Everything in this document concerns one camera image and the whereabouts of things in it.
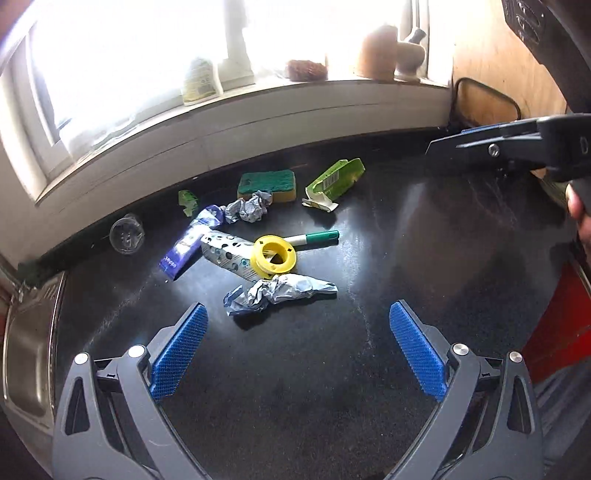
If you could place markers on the red container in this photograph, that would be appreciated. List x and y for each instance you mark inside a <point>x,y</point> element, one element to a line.
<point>565,318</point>

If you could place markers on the green and yellow sponge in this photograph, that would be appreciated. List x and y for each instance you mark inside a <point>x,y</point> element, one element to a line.
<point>268,182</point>

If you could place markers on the pale plastic bottle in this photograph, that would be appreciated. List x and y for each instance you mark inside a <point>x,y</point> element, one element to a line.
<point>201,83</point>

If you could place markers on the green carton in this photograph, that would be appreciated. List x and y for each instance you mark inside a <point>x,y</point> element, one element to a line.
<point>334,177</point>

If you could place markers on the white dotted packet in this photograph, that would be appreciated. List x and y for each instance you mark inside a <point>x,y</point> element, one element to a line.
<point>226,256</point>

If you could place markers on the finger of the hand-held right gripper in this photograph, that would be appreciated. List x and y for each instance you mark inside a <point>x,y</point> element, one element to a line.
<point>475,151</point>
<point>482,129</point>

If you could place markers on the white mortar with pestle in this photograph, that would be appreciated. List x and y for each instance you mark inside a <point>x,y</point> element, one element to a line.
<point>410,57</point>

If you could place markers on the long paper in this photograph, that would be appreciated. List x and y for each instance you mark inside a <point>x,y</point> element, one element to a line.
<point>277,290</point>

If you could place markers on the person's grey trousers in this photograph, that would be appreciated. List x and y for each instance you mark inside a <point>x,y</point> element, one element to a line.
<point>565,424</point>

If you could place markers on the purple foil packet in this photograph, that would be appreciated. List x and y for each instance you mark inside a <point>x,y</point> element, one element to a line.
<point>189,242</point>

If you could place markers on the green marker pen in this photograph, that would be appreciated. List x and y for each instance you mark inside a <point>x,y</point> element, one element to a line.
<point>316,237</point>

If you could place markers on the small green wrapper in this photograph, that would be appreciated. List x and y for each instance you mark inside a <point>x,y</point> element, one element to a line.
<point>188,203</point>

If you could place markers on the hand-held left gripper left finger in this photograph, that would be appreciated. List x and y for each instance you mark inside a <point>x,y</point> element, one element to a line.
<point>180,355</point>

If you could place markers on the steel sink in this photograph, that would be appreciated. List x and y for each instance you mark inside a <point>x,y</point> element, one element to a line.
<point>27,350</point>

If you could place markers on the white window frame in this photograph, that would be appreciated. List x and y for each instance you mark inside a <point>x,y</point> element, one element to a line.
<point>138,134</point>

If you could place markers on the clear glass cup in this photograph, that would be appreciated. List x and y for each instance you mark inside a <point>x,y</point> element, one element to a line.
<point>125,233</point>

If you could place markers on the person's right hand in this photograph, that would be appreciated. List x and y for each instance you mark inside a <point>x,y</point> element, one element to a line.
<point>582,221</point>

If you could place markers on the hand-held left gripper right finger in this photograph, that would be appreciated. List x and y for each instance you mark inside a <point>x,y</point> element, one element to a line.
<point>418,350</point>

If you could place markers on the orange wooden jar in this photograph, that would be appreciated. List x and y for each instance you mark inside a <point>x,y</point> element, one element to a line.
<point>378,53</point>

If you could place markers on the brown scouring ball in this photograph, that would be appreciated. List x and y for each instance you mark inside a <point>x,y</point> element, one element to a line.
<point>307,70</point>

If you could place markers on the small crumpled paper ball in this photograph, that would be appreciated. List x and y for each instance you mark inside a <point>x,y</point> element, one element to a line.
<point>249,208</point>

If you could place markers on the yellow tape spool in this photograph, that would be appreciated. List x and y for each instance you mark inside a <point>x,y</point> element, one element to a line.
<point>258,263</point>

